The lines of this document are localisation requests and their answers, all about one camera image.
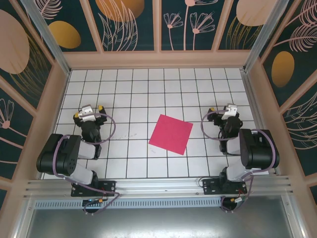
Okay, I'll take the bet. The pink square paper sheet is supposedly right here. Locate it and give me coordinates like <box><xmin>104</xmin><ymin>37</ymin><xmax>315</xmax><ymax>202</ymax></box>
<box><xmin>148</xmin><ymin>114</ymin><xmax>194</xmax><ymax>156</ymax></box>

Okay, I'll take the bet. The grey metal sheet panel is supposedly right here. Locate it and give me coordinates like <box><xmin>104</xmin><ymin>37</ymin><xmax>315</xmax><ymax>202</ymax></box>
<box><xmin>23</xmin><ymin>207</ymin><xmax>295</xmax><ymax>238</ymax></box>

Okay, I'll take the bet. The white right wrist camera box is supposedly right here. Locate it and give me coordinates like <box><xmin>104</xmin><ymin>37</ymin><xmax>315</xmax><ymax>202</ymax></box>
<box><xmin>221</xmin><ymin>104</ymin><xmax>239</xmax><ymax>121</ymax></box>

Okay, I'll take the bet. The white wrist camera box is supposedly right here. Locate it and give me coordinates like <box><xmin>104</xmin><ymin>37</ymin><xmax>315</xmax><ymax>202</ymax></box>
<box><xmin>221</xmin><ymin>104</ymin><xmax>239</xmax><ymax>121</ymax></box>
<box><xmin>78</xmin><ymin>105</ymin><xmax>97</xmax><ymax>122</ymax></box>

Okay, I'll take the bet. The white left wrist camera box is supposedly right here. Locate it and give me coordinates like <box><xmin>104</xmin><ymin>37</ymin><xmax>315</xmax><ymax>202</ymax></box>
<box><xmin>78</xmin><ymin>105</ymin><xmax>97</xmax><ymax>122</ymax></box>

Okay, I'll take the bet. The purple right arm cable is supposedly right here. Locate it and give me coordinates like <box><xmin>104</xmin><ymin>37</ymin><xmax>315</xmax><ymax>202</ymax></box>
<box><xmin>200</xmin><ymin>111</ymin><xmax>277</xmax><ymax>213</ymax></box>

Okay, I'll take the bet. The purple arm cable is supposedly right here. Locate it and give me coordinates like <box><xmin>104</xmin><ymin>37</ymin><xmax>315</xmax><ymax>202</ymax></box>
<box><xmin>53</xmin><ymin>113</ymin><xmax>122</xmax><ymax>216</ymax></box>
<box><xmin>200</xmin><ymin>111</ymin><xmax>277</xmax><ymax>213</ymax></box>

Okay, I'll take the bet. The aluminium table side rail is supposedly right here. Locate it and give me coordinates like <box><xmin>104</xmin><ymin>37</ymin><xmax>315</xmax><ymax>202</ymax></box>
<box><xmin>239</xmin><ymin>68</ymin><xmax>278</xmax><ymax>176</ymax></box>

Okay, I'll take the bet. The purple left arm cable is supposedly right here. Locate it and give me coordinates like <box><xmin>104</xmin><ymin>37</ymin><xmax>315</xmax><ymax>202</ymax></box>
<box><xmin>53</xmin><ymin>113</ymin><xmax>122</xmax><ymax>216</ymax></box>

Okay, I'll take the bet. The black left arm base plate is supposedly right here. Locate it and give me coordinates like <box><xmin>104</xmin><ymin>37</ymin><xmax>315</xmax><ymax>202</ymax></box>
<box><xmin>71</xmin><ymin>180</ymin><xmax>117</xmax><ymax>198</ymax></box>

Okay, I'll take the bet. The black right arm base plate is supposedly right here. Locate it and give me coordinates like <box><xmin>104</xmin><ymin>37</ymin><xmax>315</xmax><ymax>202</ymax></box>
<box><xmin>202</xmin><ymin>177</ymin><xmax>248</xmax><ymax>196</ymax></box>

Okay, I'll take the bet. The aluminium frame post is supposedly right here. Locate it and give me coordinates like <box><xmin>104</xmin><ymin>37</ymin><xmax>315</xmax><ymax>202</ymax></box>
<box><xmin>244</xmin><ymin>0</ymin><xmax>297</xmax><ymax>72</ymax></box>
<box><xmin>19</xmin><ymin>0</ymin><xmax>71</xmax><ymax>76</ymax></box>

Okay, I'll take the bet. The long aluminium base rail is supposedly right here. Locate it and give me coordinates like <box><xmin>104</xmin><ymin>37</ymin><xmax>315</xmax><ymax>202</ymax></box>
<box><xmin>23</xmin><ymin>175</ymin><xmax>294</xmax><ymax>199</ymax></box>

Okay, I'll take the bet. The grey slotted cable duct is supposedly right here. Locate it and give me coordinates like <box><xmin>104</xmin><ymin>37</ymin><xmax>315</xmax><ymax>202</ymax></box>
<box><xmin>33</xmin><ymin>197</ymin><xmax>222</xmax><ymax>209</ymax></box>

